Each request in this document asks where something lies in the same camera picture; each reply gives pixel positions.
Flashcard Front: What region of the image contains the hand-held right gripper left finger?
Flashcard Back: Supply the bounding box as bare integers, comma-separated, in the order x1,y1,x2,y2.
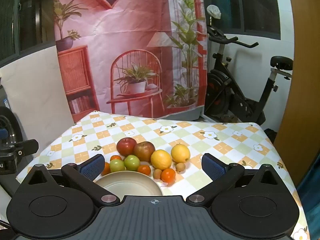
24,154,120,207

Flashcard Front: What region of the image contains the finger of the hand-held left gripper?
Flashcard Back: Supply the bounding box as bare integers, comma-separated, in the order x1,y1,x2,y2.
0,139,39,159

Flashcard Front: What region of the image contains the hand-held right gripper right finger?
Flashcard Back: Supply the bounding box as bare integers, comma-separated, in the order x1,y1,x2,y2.
186,153,282,207

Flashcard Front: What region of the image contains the beige bowl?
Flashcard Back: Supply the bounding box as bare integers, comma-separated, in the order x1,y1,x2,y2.
94,171,163,197

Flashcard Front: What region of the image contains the dull red apple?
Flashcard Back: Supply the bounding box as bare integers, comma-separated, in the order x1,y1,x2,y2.
133,141,155,161

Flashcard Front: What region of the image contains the checkered floral tablecloth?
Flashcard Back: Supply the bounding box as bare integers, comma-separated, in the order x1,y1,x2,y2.
15,110,310,240

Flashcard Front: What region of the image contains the green apple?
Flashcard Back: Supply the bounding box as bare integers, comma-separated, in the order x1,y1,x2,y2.
124,155,140,170
109,159,125,173

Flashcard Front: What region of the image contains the yellow lemon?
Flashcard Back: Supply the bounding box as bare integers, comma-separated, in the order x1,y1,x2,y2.
171,144,191,164
150,149,172,170

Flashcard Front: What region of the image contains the bright red apple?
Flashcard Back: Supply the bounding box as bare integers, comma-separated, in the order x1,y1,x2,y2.
116,138,137,156

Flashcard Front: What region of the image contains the white board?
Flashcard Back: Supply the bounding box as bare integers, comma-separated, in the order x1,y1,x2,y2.
0,45,75,175

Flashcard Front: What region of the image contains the black exercise bike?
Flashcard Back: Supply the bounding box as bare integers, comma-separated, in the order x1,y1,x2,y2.
204,25,294,127

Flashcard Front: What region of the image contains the dark teal cloth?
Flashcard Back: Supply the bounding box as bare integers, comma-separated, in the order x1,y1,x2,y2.
296,155,320,240

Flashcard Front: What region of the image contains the orange wooden door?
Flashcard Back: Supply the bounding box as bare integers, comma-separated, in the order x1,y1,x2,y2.
274,0,320,188

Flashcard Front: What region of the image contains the dark framed window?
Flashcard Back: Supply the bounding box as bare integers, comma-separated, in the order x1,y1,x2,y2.
0,0,55,63
201,0,280,40

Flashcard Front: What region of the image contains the pink printed backdrop cloth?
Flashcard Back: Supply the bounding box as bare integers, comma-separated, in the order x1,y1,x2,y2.
53,0,208,120

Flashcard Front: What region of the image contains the white crumpled cloth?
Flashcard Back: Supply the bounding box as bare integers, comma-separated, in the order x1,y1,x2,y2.
207,4,222,20

